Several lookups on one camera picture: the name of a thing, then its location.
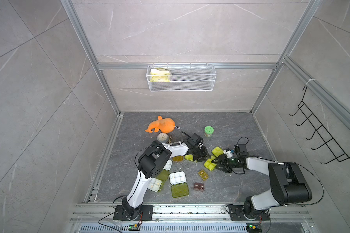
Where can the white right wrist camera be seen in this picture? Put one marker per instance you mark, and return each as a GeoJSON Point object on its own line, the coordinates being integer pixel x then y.
{"type": "Point", "coordinates": [228, 153]}

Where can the small yellow clear pillbox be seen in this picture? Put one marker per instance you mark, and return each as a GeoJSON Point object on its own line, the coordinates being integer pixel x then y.
{"type": "Point", "coordinates": [204, 176]}

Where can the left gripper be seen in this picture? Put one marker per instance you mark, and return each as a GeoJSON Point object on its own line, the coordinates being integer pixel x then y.
{"type": "Point", "coordinates": [204, 156]}

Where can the amber lid small pillbox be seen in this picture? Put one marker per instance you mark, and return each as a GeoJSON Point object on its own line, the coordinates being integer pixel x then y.
{"type": "Point", "coordinates": [178, 158]}

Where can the left green four-cell pillbox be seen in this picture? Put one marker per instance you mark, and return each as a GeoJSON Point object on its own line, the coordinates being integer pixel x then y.
{"type": "Point", "coordinates": [164, 174]}

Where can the small green pillbox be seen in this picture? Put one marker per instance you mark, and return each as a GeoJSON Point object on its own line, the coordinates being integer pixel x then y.
{"type": "Point", "coordinates": [217, 151]}

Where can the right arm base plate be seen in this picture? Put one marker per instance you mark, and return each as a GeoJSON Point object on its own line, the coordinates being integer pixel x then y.
{"type": "Point", "coordinates": [238, 212]}

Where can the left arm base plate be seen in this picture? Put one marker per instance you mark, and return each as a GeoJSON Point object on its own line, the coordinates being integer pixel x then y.
{"type": "Point", "coordinates": [126, 212]}

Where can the green lidded jar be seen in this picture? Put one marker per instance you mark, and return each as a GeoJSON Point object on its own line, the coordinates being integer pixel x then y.
{"type": "Point", "coordinates": [208, 131]}

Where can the white wire wall basket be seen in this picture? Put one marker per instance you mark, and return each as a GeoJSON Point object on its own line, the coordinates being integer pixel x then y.
{"type": "Point", "coordinates": [185, 78]}

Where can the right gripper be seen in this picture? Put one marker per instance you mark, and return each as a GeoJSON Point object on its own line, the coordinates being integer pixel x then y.
{"type": "Point", "coordinates": [222, 158]}

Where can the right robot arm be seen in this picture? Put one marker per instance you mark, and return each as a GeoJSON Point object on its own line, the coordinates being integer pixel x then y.
{"type": "Point", "coordinates": [287, 182]}

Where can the black wall hook rack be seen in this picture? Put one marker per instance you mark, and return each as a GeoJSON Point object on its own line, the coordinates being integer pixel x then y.
{"type": "Point", "coordinates": [319, 130]}

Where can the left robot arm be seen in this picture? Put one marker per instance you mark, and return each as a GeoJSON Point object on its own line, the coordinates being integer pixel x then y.
{"type": "Point", "coordinates": [149, 165]}

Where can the metal base rail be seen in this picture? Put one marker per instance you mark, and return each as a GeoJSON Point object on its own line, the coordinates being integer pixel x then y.
{"type": "Point", "coordinates": [188, 218]}

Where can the orange whale toy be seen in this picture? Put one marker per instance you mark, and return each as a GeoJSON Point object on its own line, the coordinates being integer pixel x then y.
{"type": "Point", "coordinates": [165, 125]}

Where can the green lid six-cell pillbox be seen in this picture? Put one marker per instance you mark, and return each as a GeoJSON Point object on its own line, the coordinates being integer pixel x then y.
{"type": "Point", "coordinates": [189, 157]}

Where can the dark red small pillbox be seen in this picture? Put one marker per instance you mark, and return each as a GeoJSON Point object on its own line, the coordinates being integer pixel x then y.
{"type": "Point", "coordinates": [198, 186]}

